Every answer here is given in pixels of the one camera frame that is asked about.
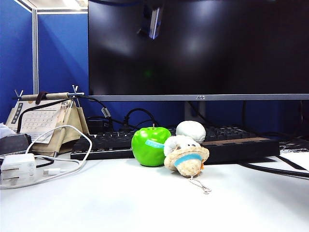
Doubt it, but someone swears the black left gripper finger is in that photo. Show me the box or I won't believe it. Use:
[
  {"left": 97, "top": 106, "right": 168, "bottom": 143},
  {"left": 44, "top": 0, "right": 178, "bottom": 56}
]
[
  {"left": 137, "top": 26, "right": 151, "bottom": 37},
  {"left": 148, "top": 6, "right": 162, "bottom": 40}
]

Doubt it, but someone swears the black computer monitor silver bezel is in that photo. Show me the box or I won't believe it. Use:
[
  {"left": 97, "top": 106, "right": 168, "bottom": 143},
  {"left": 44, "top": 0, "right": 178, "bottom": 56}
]
[{"left": 88, "top": 0, "right": 309, "bottom": 102}]

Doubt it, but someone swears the silver monitor stand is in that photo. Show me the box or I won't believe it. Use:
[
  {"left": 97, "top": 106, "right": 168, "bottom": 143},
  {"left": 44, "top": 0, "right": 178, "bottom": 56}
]
[{"left": 184, "top": 101, "right": 207, "bottom": 122}]

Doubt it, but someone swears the small black power brick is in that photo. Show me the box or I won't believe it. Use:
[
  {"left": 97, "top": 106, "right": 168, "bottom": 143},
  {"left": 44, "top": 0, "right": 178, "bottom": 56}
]
[{"left": 86, "top": 116, "right": 114, "bottom": 135}]

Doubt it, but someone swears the white brain squeeze toy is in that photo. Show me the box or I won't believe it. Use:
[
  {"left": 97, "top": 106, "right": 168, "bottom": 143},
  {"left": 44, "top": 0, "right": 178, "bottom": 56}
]
[{"left": 175, "top": 120, "right": 207, "bottom": 143}]

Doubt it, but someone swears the black mechanical keyboard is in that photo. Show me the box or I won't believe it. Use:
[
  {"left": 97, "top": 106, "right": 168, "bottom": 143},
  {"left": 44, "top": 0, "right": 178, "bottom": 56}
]
[{"left": 70, "top": 125, "right": 281, "bottom": 165}]

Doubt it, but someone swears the beige canvas desk stand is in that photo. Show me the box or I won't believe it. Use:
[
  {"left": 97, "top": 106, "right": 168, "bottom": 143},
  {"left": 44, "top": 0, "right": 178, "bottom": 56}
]
[{"left": 13, "top": 85, "right": 90, "bottom": 158}]

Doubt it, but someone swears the green plastic apple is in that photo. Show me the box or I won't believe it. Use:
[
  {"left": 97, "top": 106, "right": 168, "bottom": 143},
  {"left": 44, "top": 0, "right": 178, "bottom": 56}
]
[{"left": 131, "top": 123, "right": 172, "bottom": 167}]

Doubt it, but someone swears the white plush dog straw hat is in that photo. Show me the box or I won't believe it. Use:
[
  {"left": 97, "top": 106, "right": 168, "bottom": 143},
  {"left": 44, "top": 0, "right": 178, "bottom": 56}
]
[{"left": 163, "top": 135, "right": 213, "bottom": 195}]

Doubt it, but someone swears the paper desk calendar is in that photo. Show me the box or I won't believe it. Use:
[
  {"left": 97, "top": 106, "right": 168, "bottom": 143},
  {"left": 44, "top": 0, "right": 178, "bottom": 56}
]
[{"left": 6, "top": 100, "right": 63, "bottom": 144}]

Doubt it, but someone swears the black flat box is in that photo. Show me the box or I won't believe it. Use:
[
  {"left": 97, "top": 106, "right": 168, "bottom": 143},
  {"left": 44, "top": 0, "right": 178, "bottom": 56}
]
[{"left": 0, "top": 133, "right": 32, "bottom": 157}]

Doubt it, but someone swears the white tissue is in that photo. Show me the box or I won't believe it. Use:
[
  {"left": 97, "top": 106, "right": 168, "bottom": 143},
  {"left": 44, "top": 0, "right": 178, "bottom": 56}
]
[{"left": 0, "top": 122, "right": 15, "bottom": 140}]

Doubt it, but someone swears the white power adapter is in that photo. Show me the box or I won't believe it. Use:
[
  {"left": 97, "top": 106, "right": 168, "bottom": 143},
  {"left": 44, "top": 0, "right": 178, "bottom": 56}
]
[{"left": 0, "top": 153, "right": 37, "bottom": 187}]

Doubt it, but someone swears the black printed mouse pad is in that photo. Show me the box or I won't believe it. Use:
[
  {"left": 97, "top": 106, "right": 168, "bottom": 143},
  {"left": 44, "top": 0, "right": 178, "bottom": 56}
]
[{"left": 279, "top": 139, "right": 309, "bottom": 154}]

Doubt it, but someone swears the looped black power cable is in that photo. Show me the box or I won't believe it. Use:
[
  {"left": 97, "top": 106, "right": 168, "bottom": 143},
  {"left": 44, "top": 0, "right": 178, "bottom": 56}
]
[{"left": 124, "top": 108, "right": 157, "bottom": 132}]

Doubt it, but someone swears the black cable with ferrite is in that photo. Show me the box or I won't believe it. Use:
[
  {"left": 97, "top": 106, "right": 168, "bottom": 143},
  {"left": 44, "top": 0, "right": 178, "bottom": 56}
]
[{"left": 16, "top": 95, "right": 136, "bottom": 134}]

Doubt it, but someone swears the thin black monitor cable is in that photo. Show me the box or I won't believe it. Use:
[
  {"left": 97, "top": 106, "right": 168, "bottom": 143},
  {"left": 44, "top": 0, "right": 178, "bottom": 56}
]
[
  {"left": 242, "top": 101, "right": 248, "bottom": 129},
  {"left": 187, "top": 101, "right": 225, "bottom": 128}
]

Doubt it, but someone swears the aluminium partition frame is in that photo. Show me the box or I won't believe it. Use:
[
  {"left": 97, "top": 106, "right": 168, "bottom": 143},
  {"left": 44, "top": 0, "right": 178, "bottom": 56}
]
[{"left": 14, "top": 0, "right": 89, "bottom": 95}]

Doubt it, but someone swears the white charging cable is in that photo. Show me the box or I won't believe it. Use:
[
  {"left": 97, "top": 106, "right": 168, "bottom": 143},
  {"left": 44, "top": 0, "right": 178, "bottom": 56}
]
[{"left": 0, "top": 125, "right": 93, "bottom": 190}]

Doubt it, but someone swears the thick black table cable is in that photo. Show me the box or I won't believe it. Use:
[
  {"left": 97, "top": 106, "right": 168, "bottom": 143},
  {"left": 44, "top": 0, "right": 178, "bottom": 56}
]
[{"left": 238, "top": 161, "right": 309, "bottom": 179}]

